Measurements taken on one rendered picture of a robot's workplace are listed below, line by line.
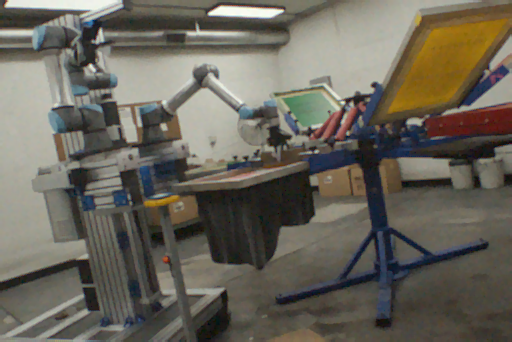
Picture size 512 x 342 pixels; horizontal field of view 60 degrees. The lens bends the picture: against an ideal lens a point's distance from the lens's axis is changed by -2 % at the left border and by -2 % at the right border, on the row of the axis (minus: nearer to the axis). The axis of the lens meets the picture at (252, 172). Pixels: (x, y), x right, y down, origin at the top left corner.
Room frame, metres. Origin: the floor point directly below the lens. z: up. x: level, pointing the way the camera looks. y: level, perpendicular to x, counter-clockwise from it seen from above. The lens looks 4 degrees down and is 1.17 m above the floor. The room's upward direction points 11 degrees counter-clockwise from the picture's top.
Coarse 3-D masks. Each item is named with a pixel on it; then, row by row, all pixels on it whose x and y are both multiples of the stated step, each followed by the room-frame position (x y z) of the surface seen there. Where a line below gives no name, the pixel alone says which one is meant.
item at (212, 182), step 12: (252, 168) 2.80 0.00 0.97; (288, 168) 2.23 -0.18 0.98; (300, 168) 2.29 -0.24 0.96; (192, 180) 2.53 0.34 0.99; (204, 180) 2.56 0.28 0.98; (216, 180) 2.61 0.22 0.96; (228, 180) 2.09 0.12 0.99; (240, 180) 2.02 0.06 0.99; (252, 180) 2.07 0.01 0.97; (264, 180) 2.12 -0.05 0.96
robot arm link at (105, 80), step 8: (72, 32) 2.28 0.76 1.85; (72, 40) 2.27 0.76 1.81; (72, 48) 2.28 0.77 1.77; (96, 64) 2.16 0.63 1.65; (96, 72) 2.13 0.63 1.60; (104, 72) 2.13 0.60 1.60; (104, 80) 2.10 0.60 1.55; (112, 80) 2.13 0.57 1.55; (104, 88) 2.12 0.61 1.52; (112, 88) 2.16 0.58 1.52
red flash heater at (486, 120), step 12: (492, 108) 1.70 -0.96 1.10; (504, 108) 1.55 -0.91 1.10; (432, 120) 1.98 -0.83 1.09; (444, 120) 1.90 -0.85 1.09; (456, 120) 1.82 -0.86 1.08; (468, 120) 1.75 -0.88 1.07; (480, 120) 1.68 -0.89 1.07; (492, 120) 1.62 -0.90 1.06; (504, 120) 1.56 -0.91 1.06; (432, 132) 2.00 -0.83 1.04; (444, 132) 1.92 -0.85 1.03; (456, 132) 1.84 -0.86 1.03; (468, 132) 1.76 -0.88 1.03; (480, 132) 1.70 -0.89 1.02; (492, 132) 1.63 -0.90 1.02; (504, 132) 1.57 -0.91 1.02
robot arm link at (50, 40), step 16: (48, 32) 2.21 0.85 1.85; (64, 32) 2.26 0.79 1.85; (48, 48) 2.20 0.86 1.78; (64, 48) 2.30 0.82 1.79; (48, 64) 2.22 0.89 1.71; (48, 80) 2.23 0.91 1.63; (64, 80) 2.25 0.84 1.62; (64, 96) 2.23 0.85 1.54; (64, 112) 2.21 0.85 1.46; (64, 128) 2.21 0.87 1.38; (80, 128) 2.27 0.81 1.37
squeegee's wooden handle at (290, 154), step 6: (282, 150) 2.61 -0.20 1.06; (288, 150) 2.56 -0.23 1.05; (294, 150) 2.53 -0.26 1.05; (300, 150) 2.49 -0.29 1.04; (306, 150) 2.50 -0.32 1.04; (264, 156) 2.72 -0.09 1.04; (270, 156) 2.68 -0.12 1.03; (282, 156) 2.60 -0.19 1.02; (288, 156) 2.57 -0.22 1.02; (294, 156) 2.53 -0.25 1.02; (264, 162) 2.73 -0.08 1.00; (270, 162) 2.69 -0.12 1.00
